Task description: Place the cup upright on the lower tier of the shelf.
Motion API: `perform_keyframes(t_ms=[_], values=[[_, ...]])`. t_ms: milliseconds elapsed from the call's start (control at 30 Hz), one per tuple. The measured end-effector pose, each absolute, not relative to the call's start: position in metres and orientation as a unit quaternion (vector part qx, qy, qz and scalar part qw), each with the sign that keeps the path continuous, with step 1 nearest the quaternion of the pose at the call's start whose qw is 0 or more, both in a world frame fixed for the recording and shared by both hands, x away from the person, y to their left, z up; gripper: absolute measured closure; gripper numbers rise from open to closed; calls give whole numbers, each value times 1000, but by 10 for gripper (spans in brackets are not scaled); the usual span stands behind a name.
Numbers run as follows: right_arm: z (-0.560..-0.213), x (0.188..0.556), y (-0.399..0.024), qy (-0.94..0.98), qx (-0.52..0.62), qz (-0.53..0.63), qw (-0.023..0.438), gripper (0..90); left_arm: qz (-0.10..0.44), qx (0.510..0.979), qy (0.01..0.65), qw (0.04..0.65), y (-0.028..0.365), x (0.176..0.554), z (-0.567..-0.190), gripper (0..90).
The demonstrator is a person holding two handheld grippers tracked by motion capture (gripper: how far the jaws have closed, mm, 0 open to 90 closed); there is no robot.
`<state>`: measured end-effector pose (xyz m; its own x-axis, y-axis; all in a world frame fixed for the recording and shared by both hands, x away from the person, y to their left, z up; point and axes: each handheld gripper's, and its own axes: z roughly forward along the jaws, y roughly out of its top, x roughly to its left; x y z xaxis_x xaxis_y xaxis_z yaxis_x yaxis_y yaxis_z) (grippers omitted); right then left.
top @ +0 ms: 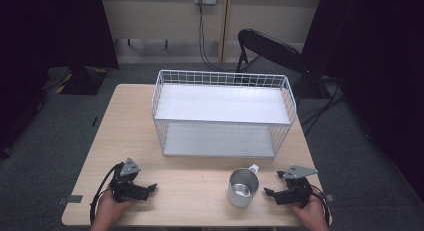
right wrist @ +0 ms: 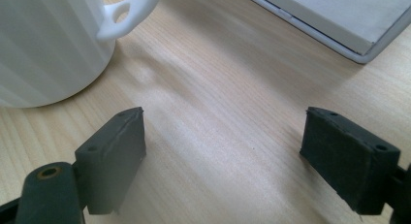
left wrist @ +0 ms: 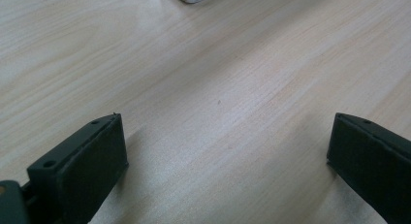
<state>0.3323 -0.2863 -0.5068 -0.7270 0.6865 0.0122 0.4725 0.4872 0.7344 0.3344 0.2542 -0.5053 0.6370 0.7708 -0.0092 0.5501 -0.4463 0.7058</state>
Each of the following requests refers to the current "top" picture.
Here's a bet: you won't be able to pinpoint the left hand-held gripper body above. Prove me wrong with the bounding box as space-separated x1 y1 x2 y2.
109 157 150 203

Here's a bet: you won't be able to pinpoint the dark stand base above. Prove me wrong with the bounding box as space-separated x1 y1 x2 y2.
41 65 110 96

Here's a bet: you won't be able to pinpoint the silver metal cup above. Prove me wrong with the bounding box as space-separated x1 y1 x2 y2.
226 163 261 209

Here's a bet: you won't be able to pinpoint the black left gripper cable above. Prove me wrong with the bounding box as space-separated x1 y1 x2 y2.
89 161 125 226

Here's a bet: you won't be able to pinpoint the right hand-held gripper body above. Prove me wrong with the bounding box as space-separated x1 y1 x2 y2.
274 164 319 209

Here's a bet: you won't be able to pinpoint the black curtain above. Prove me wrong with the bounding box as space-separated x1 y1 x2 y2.
300 0 424 203
0 0 120 159

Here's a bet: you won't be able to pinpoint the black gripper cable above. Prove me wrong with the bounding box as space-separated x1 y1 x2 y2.
89 161 125 226
309 184 332 227

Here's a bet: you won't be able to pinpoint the person's left hand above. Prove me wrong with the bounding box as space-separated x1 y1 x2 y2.
95 189 136 228

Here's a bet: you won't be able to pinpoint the black folding chair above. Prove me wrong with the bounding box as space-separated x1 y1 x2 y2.
234 28 308 92

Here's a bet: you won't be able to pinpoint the black wall socket cable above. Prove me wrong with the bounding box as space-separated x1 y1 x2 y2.
197 0 236 73

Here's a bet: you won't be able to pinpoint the person's right hand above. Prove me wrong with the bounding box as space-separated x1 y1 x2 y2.
290 193 322 227

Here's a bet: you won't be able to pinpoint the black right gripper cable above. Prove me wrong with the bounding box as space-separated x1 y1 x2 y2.
309 184 332 227

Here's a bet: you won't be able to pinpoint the black floor cables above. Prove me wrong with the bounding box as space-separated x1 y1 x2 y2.
297 75 348 136

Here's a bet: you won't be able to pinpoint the white wire shelf rack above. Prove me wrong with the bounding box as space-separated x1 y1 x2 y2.
151 69 298 160

